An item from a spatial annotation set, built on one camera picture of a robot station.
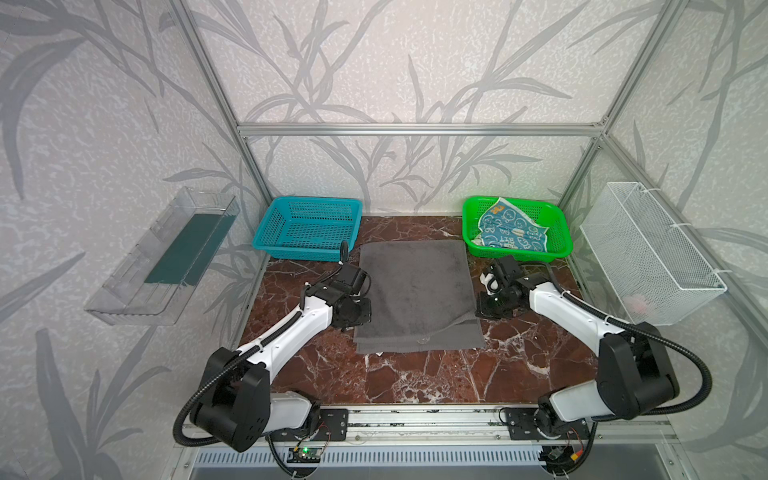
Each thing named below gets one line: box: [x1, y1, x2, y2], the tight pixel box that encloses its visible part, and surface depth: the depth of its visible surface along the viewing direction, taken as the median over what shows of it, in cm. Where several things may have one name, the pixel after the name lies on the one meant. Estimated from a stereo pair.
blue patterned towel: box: [471, 197, 549, 252], surface depth 114 cm
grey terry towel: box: [354, 240, 486, 354], surface depth 97 cm
